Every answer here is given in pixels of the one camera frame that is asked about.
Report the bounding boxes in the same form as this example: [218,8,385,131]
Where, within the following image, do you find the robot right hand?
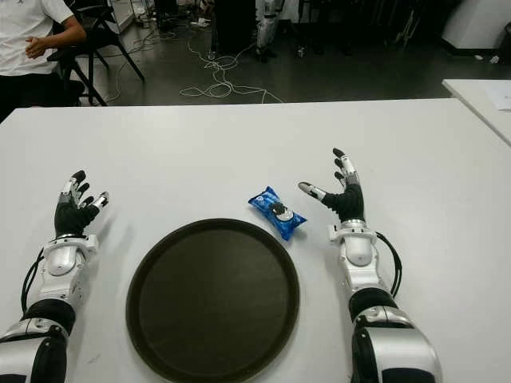
[297,147,366,223]

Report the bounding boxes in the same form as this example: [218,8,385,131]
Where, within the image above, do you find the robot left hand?
[53,170,110,240]

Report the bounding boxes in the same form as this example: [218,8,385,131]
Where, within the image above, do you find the blue Oreo packet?
[247,184,309,242]

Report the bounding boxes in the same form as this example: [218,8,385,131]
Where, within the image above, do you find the round dark brown tray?
[125,217,301,383]

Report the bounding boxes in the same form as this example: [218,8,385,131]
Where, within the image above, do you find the white side table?
[442,78,511,147]

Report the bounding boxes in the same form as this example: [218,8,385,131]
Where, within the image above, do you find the black folding chair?
[46,0,146,107]

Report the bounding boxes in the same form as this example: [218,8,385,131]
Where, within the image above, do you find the metal folding stand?
[393,7,420,49]

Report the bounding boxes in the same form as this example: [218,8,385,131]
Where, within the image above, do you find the white paper sheet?
[485,85,511,111]

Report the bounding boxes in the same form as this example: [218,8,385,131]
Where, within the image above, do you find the person in white shirt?
[0,0,88,120]

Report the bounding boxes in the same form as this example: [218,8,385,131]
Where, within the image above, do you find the low white cabinet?
[107,0,135,31]

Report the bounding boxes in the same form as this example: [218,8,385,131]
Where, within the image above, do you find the black cabinet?
[214,0,259,55]

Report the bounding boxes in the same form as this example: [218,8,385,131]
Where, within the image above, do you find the large white cabinet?
[441,0,511,57]

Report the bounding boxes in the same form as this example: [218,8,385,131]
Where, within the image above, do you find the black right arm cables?
[374,231,402,298]

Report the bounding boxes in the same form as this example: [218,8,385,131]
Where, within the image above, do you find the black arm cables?
[20,247,45,316]
[374,231,402,298]

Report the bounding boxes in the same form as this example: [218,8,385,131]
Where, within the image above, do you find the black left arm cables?
[20,247,45,316]

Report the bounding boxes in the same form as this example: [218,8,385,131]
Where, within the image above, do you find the thick white floor cable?
[179,23,287,104]

